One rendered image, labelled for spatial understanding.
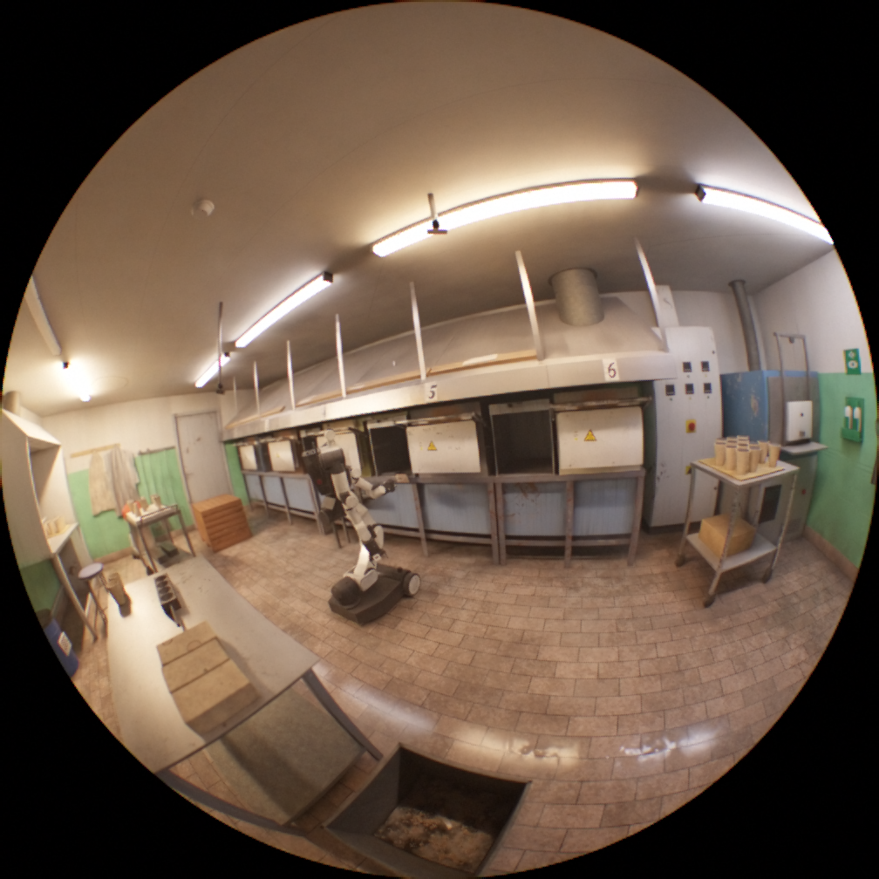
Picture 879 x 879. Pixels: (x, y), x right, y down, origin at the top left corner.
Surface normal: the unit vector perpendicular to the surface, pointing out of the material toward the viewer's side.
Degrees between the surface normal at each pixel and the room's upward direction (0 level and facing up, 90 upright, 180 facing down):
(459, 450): 90
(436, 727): 0
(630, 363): 80
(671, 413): 90
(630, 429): 90
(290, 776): 0
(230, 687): 0
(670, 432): 90
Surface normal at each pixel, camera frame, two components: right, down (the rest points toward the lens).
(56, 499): 0.89, -0.07
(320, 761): -0.13, -0.99
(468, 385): -0.45, -0.02
